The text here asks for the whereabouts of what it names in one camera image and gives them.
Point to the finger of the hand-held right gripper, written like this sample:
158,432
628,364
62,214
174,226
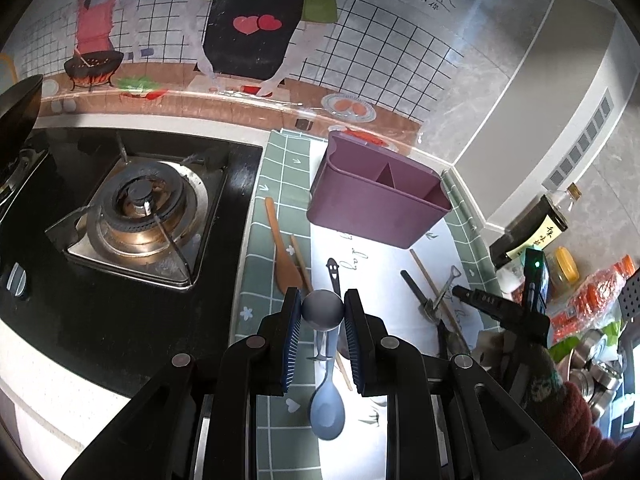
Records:
475,297

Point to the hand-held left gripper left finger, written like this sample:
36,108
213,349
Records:
292,347

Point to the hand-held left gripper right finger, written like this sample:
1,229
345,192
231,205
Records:
355,347

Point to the metal ladle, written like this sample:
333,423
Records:
322,310

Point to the blue-grey plastic spoon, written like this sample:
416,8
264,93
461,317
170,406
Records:
327,410

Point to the wooden spatula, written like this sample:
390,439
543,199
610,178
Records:
287,270

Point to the purple utensil holder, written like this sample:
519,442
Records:
375,200

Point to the person's right forearm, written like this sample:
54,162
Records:
575,420

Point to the metal bottle opener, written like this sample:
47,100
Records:
446,285

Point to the yellow-lid jar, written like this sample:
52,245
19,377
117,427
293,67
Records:
566,264

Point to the dark metal utensil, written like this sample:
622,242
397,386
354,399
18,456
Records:
443,337

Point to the dark soy sauce bottle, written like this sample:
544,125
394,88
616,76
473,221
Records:
530,230

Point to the orange plastic packaging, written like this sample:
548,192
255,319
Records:
595,295

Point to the white printed mat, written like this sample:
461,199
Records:
375,280

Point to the steel containers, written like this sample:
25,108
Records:
595,355

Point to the black slotted spatula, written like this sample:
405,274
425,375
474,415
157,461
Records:
631,295

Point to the grey column with white vent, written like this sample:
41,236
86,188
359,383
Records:
550,110

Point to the gas burner with pan support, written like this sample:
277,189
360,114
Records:
140,220

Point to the black glass gas stove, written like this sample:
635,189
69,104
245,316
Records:
65,320

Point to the stove knob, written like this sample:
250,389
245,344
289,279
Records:
15,280

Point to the black wok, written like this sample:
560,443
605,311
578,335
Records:
22,105

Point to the cartoon cooking wall poster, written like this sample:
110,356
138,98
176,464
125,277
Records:
250,35

